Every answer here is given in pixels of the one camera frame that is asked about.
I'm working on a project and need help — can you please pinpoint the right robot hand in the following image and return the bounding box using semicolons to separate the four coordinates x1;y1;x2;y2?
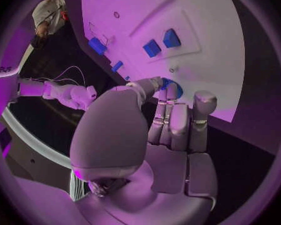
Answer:
69;85;98;112

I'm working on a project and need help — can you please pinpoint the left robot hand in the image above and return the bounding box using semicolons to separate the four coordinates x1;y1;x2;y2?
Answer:
69;76;218;225

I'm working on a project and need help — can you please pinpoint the blue gear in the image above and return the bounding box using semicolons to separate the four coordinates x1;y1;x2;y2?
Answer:
159;77;185;100

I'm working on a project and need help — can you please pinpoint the white task board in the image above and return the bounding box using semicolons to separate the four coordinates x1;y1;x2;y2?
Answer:
80;0;247;123

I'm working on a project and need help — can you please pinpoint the blue cylinder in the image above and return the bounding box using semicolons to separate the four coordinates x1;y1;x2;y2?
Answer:
110;60;125;73

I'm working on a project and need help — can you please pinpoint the blue ribbed block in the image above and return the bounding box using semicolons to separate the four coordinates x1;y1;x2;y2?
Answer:
86;37;109;56

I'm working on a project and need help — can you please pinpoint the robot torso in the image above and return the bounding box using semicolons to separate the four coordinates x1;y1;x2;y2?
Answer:
0;44;86;201

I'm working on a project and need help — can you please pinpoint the blue square block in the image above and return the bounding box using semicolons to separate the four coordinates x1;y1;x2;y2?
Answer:
142;39;163;58

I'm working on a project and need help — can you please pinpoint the person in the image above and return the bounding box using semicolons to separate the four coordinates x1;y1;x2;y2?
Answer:
31;0;70;48

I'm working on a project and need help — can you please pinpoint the blue hexagonal block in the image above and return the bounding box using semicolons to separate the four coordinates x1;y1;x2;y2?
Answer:
161;28;182;49

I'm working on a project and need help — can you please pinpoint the white cable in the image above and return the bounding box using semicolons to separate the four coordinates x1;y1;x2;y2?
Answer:
29;65;87;87

